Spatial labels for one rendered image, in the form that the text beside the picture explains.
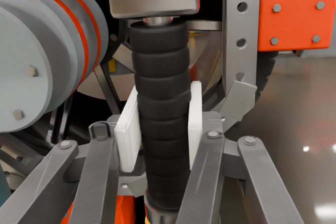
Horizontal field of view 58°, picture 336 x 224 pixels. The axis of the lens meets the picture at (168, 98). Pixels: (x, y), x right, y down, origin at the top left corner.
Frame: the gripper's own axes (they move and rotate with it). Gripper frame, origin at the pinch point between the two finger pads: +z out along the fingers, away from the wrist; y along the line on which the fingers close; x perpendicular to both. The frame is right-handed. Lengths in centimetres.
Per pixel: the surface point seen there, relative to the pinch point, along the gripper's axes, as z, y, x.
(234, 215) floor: 75, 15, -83
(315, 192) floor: 88, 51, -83
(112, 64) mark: 50, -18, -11
